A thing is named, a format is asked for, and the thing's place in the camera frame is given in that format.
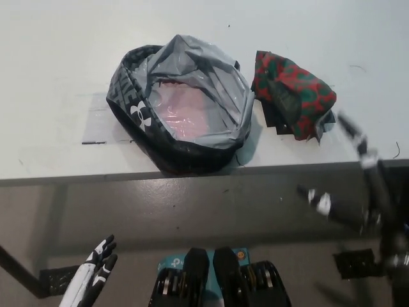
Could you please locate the teal router box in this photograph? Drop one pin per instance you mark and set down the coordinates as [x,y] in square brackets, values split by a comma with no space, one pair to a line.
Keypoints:
[169,263]

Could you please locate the black tape patch on table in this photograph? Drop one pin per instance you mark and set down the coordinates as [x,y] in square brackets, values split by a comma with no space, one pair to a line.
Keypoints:
[271,118]

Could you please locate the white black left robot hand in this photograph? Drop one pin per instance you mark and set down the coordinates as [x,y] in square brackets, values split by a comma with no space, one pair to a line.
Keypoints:
[83,275]

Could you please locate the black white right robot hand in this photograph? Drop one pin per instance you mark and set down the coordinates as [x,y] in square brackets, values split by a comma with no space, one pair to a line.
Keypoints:
[370,192]

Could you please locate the clear tape patch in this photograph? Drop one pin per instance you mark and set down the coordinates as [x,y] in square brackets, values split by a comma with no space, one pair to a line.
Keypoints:
[96,121]

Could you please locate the black table leg bar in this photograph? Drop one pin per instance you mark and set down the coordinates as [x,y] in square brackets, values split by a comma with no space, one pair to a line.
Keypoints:
[19,268]

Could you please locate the black grey plastic shopping bag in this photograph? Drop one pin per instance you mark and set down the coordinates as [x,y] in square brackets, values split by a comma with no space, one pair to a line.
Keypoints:
[128,96]

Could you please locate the red and green patterned cloth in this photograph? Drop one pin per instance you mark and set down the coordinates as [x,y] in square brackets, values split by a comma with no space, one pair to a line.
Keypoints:
[297,83]

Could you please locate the black thread scrap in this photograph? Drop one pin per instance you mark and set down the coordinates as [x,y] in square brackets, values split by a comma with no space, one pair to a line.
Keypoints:
[238,159]
[359,66]
[398,150]

